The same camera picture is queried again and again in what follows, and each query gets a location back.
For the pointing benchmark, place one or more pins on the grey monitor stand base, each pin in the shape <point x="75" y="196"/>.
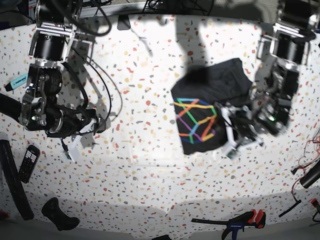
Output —
<point x="123" y="23"/>

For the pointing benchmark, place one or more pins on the small black box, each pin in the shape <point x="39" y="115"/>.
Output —
<point x="162" y="237"/>

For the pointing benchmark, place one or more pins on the small black rod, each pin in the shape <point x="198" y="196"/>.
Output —
<point x="290" y="209"/>

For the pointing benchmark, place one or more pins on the blue orange bar clamp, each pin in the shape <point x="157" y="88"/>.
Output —
<point x="233" y="225"/>

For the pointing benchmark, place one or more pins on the black remote control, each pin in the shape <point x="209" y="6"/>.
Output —
<point x="28" y="164"/>

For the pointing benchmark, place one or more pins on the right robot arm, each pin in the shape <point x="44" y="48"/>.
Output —
<point x="56" y="27"/>

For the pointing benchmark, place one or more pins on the dark grey T-shirt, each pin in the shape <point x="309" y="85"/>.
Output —
<point x="196" y="98"/>

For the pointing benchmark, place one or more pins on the long black tube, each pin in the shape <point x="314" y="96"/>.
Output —
<point x="12" y="179"/>

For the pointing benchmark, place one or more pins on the blue highlighter marker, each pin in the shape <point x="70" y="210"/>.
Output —
<point x="17" y="82"/>

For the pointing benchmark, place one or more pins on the black game controller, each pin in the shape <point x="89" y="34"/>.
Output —
<point x="52" y="211"/>

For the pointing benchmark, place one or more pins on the red tool handle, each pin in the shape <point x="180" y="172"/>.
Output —
<point x="3" y="215"/>

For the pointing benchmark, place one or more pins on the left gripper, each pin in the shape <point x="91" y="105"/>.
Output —
<point x="267" y="112"/>

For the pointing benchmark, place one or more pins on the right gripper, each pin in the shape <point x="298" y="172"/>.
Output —
<point x="40" y="110"/>

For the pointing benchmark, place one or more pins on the black cylinder handle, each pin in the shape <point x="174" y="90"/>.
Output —
<point x="311" y="177"/>

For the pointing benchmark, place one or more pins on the red connector plug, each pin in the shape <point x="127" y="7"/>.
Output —
<point x="315" y="203"/>

